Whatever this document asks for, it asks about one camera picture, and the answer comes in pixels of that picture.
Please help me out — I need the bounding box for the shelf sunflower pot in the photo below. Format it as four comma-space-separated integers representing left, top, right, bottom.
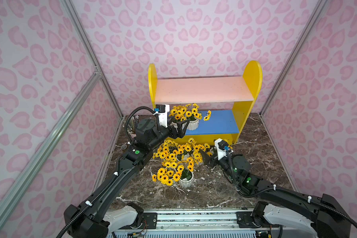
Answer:
152, 140, 179, 162
170, 106, 187, 123
210, 138, 233, 160
187, 138, 212, 165
177, 157, 194, 188
184, 103, 212, 131
173, 143, 193, 162
151, 168, 182, 186

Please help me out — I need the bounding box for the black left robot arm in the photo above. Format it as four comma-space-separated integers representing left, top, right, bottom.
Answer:
57, 104, 189, 238

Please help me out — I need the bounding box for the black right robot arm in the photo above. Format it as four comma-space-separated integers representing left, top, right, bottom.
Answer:
200, 151, 357, 238

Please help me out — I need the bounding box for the pink pen holder cup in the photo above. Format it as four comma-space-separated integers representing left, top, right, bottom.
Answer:
125, 115, 139, 138

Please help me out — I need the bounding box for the yellow two-tier shelf unit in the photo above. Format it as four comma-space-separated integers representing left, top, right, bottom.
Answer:
148, 60, 263, 144

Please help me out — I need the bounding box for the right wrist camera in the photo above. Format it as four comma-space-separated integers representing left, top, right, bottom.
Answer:
214, 138, 229, 161

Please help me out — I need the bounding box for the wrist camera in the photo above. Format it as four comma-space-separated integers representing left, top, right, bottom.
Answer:
153, 104, 170, 128
214, 138, 229, 161

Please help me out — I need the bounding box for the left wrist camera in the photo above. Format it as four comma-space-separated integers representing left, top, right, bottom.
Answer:
153, 104, 170, 128

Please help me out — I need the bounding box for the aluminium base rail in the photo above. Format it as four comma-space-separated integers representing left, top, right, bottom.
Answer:
67, 207, 331, 238

